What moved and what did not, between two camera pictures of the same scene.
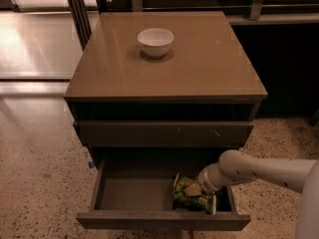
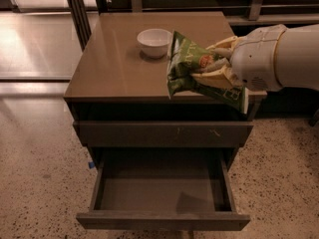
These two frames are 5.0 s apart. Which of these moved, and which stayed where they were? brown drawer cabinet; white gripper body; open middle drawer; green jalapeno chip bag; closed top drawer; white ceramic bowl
Moved: white gripper body; green jalapeno chip bag
Stayed: closed top drawer; open middle drawer; brown drawer cabinet; white ceramic bowl
